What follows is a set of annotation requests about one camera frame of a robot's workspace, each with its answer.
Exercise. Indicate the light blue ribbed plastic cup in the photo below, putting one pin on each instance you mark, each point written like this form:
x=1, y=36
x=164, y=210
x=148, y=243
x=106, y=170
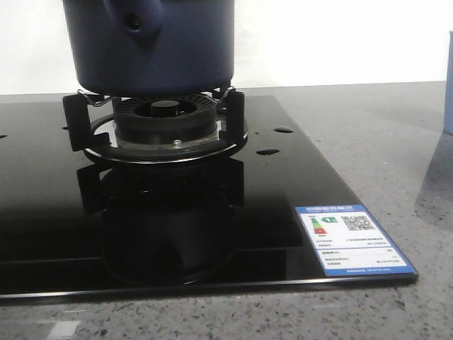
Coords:
x=448, y=114

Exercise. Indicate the dark blue cooking pot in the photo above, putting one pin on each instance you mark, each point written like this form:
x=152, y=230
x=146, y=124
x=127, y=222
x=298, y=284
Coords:
x=150, y=48

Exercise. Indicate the black pot support grate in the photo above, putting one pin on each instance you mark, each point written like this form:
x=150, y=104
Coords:
x=92, y=129

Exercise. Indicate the black round gas burner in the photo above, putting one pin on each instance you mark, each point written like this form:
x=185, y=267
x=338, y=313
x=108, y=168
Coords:
x=162, y=120

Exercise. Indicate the blue white energy label sticker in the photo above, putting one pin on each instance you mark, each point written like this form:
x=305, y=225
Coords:
x=348, y=241

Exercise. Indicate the black glass gas stove top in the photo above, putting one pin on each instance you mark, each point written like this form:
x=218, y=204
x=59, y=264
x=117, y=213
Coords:
x=71, y=229

